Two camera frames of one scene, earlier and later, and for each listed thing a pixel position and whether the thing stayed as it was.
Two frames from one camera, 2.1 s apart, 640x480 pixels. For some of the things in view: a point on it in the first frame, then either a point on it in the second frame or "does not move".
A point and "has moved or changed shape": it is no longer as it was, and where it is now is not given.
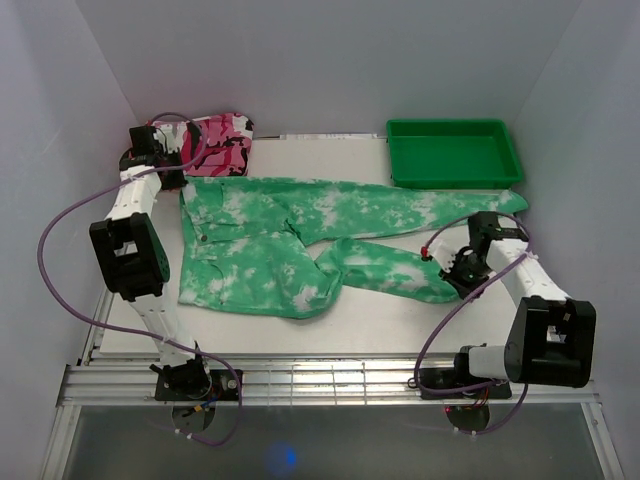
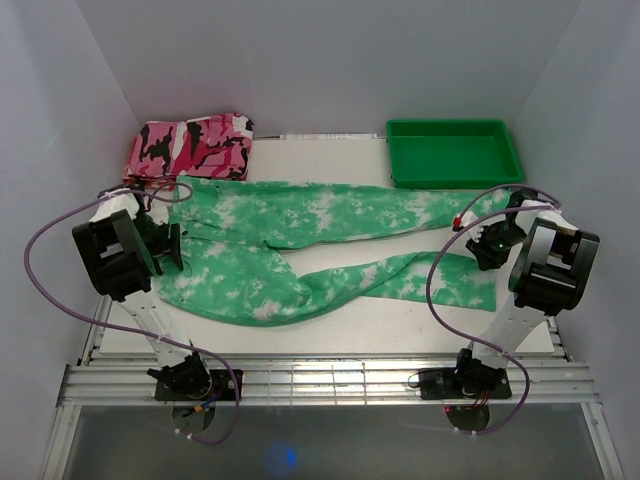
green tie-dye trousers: (258, 248) has moved or changed shape
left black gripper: (176, 183) to (171, 244)
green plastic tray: (451, 154) does not move
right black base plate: (447, 378) does not move
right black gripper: (462, 289) to (486, 258)
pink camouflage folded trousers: (209, 146) does not move
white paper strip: (328, 136) does not move
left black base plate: (224, 387) does not move
